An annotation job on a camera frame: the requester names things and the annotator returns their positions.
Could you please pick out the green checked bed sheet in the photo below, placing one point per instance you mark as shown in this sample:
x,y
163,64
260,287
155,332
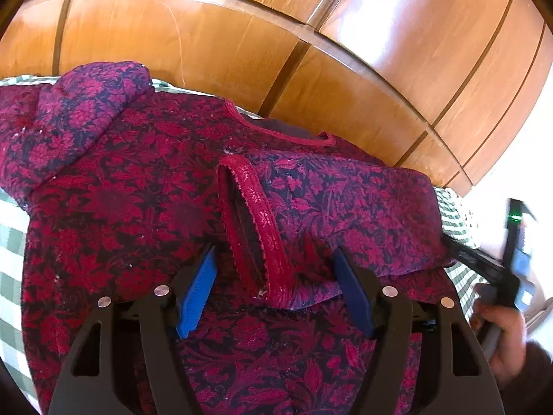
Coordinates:
x,y
11,268

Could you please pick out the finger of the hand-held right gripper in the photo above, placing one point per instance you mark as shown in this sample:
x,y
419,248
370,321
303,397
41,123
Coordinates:
x,y
479,261

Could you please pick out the person's right hand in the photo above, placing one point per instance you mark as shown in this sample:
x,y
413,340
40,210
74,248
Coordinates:
x,y
512,337

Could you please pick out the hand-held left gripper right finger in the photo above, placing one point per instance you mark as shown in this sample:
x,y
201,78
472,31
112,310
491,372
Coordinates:
x,y
354,292

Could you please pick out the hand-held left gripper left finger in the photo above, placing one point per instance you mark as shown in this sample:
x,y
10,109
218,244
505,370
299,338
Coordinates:
x,y
198,296

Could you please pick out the red floral knit sweater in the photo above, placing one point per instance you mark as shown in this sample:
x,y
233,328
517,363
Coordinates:
x,y
142,181

